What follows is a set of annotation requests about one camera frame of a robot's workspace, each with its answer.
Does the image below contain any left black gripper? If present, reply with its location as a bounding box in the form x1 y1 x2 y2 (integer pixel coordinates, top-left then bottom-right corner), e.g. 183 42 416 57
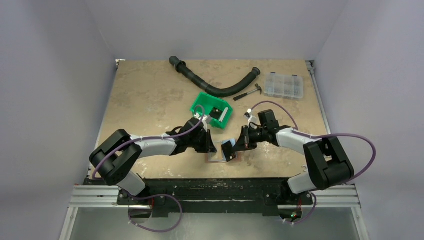
187 128 216 153

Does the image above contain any green plastic bin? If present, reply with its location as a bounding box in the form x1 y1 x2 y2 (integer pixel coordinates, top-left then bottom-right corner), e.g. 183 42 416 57
190 92 233 129

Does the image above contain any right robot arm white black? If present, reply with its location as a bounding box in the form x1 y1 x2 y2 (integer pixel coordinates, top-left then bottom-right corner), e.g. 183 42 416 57
232 110 355 204

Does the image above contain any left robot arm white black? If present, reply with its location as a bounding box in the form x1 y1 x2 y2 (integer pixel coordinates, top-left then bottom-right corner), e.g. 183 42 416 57
89 117 217 205

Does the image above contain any white card in bin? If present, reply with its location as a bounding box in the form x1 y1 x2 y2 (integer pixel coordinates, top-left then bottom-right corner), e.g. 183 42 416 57
219 107 229 123

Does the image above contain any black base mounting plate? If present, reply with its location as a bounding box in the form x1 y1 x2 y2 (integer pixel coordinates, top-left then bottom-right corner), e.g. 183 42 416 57
117 177 313 218

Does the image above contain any clear plastic organizer box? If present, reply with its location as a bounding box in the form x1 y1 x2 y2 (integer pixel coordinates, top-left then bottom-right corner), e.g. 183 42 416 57
263 72 304 100

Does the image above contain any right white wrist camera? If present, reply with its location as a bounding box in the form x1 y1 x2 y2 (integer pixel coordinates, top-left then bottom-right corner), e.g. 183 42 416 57
244 108 258 126

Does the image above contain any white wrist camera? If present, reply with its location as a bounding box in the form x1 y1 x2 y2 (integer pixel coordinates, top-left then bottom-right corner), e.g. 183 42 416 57
193 113 211 132
244 108 258 126

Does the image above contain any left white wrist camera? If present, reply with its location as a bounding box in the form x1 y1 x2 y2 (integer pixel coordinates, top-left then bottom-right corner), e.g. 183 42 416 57
193 113 211 132

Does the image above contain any small black-handled hammer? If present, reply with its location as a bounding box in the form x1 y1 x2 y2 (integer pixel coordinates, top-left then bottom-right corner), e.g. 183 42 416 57
233 83 263 101

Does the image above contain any black corrugated hose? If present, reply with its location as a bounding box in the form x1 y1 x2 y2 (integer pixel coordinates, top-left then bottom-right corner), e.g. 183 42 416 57
168 55 262 99

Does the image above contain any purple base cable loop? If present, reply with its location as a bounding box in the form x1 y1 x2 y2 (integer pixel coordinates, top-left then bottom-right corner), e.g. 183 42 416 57
127 194 184 233

